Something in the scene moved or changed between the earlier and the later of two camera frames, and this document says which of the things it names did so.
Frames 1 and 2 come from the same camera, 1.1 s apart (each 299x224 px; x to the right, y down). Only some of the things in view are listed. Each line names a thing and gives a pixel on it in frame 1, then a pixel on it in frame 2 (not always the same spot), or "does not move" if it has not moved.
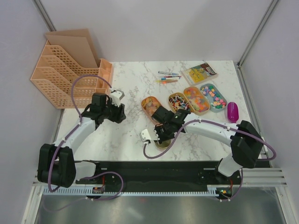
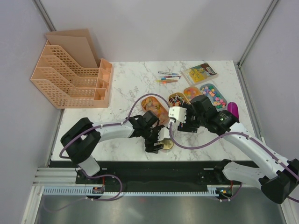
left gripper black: (119, 115) to (149, 145)
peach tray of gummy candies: (148, 104) does not move
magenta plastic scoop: (232, 112) does not move
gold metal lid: (163, 145) does not move
